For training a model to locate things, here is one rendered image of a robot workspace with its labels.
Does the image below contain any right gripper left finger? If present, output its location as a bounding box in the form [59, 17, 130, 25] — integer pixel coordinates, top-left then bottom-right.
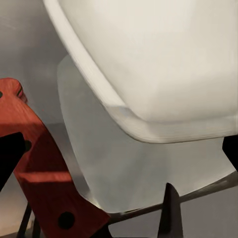
[0, 132, 26, 192]

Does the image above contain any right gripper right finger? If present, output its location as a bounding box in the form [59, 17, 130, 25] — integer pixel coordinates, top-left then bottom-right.
[222, 135, 238, 172]

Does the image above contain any parer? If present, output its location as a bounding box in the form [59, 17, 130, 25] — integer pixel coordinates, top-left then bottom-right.
[0, 78, 113, 238]

